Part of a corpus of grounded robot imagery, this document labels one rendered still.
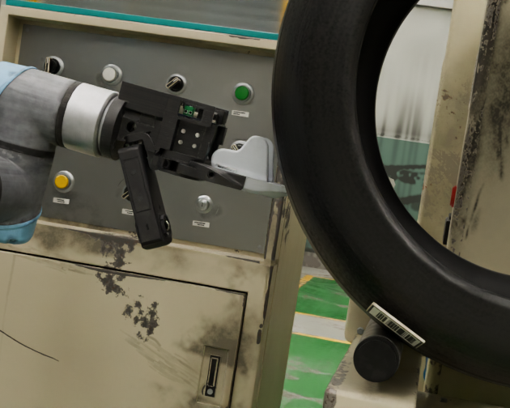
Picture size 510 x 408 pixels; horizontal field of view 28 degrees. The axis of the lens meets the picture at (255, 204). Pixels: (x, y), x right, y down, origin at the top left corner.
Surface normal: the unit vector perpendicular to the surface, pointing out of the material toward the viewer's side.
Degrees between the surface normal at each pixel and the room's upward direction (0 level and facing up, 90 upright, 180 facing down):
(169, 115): 90
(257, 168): 91
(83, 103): 61
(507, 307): 100
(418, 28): 90
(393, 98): 90
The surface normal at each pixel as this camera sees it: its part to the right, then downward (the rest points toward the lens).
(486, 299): -0.25, 0.19
